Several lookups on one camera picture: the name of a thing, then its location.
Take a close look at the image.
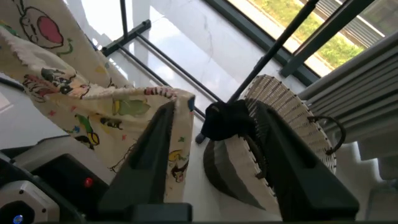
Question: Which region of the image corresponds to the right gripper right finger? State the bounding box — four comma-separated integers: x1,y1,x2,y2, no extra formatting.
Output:
254,101,361,222

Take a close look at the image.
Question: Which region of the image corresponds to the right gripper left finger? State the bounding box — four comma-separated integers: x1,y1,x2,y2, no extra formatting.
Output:
98,101,176,207

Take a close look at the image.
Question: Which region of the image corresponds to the cream printed garment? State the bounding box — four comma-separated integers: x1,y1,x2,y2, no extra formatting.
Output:
0,0,197,203

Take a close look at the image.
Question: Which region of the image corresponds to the white laundry basket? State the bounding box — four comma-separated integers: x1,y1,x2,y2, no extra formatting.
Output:
203,74,348,218

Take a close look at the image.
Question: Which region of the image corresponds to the black clothes rack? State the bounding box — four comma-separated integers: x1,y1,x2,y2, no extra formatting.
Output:
101,0,321,144

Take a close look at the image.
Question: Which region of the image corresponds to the black garment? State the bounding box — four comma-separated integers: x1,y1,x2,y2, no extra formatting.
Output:
200,99,256,141

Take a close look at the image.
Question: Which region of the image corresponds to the brown curtain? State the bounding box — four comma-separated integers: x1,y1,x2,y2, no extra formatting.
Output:
297,29,398,146

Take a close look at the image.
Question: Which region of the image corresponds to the window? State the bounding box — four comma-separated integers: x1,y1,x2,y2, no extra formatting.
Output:
201,0,398,88

